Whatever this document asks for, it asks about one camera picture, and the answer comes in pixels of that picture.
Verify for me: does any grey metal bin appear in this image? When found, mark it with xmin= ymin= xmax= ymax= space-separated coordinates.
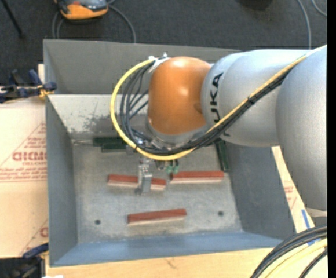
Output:
xmin=42 ymin=39 xmax=298 ymax=268

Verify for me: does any dark green flat block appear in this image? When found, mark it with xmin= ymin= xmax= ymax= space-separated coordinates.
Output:
xmin=216 ymin=140 xmax=231 ymax=173
xmin=92 ymin=137 xmax=126 ymax=147
xmin=100 ymin=143 xmax=129 ymax=154

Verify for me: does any red-brown flat block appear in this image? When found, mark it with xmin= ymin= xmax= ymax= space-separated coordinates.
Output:
xmin=107 ymin=174 xmax=167 ymax=192
xmin=126 ymin=208 xmax=188 ymax=227
xmin=169 ymin=170 xmax=225 ymax=185

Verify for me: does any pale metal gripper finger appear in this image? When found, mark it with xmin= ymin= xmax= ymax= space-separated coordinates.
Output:
xmin=134 ymin=164 xmax=145 ymax=196
xmin=143 ymin=166 xmax=154 ymax=193

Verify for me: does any brown cardboard board red print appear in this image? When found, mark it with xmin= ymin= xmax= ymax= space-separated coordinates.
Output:
xmin=0 ymin=96 xmax=316 ymax=261

